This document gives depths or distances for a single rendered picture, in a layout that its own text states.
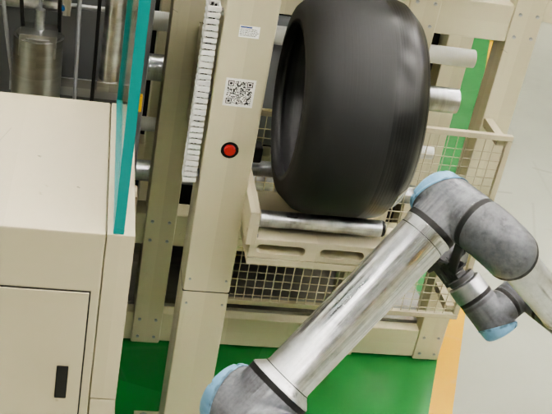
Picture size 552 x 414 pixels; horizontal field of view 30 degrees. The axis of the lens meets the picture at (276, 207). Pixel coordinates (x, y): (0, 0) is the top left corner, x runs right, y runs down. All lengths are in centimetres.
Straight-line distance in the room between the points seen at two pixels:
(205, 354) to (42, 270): 120
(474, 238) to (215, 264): 93
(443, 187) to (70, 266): 78
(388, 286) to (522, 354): 202
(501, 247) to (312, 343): 42
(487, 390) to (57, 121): 215
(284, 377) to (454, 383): 178
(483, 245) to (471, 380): 179
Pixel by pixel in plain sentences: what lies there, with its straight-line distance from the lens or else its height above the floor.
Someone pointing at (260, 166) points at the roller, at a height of 92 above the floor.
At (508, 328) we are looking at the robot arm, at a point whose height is 84.
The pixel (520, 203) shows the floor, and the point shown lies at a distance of 521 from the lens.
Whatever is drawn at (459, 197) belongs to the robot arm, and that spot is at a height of 129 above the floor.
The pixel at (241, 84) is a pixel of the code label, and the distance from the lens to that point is 256.
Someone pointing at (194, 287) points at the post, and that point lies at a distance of 284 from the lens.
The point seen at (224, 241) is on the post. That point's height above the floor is 79.
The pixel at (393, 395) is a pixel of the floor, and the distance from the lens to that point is 367.
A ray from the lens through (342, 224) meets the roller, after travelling 270.
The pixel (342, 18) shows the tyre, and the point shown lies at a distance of 251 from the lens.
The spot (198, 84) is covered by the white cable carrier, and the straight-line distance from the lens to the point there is 256.
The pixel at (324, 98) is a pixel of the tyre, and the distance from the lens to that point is 242.
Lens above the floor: 222
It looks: 29 degrees down
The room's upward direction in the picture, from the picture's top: 11 degrees clockwise
